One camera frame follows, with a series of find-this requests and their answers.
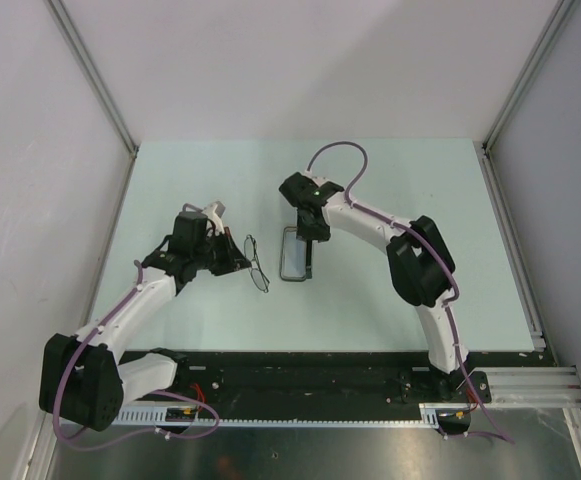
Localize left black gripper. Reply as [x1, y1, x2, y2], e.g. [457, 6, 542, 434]
[192, 226, 251, 276]

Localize thin-framed sunglasses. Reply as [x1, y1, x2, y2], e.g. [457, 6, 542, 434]
[244, 235, 270, 293]

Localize black glasses case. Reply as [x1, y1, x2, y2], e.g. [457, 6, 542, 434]
[279, 226, 313, 283]

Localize light blue cleaning cloth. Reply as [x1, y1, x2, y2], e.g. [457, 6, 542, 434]
[283, 230, 306, 278]

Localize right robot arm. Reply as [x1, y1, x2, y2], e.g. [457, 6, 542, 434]
[279, 172, 484, 403]

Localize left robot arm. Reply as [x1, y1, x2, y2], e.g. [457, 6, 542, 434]
[39, 201, 251, 432]

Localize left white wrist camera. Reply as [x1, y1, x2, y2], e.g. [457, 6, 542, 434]
[202, 201, 226, 230]

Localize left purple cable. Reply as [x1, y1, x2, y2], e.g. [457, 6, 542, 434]
[50, 202, 221, 451]

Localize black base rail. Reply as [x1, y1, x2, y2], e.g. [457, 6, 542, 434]
[119, 349, 556, 422]

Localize right aluminium frame post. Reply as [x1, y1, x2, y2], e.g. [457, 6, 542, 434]
[484, 0, 579, 146]

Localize aluminium frame post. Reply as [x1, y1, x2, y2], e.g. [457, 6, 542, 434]
[484, 0, 579, 146]
[44, 0, 138, 158]

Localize white slotted cable duct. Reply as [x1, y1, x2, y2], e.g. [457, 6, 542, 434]
[112, 403, 469, 429]

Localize left aluminium frame post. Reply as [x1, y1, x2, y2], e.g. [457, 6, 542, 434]
[44, 0, 138, 158]

